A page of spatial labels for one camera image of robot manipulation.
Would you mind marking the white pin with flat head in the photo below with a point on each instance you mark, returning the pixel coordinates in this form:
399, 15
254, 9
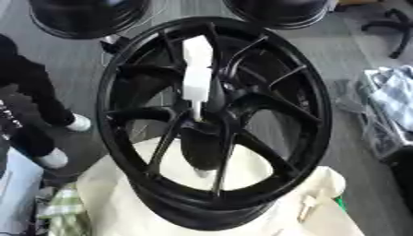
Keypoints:
197, 73

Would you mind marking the black spoked wheel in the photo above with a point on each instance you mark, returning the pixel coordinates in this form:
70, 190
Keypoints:
134, 73

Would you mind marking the black round wheel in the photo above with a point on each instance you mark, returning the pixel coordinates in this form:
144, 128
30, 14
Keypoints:
89, 15
282, 12

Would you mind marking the small white pin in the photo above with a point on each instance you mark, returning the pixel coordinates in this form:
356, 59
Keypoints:
307, 205

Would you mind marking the clear plastic bag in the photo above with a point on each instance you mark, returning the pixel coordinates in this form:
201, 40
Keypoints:
371, 123

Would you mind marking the green white checked cloth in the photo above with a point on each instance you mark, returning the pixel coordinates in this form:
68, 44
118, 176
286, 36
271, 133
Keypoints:
64, 212

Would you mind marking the person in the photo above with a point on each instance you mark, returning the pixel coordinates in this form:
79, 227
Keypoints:
32, 92

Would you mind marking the blue white checked cloth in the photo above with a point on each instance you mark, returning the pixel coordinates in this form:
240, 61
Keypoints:
395, 92

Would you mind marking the black office chair base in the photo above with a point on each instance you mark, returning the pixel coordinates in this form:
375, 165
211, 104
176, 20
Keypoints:
397, 23

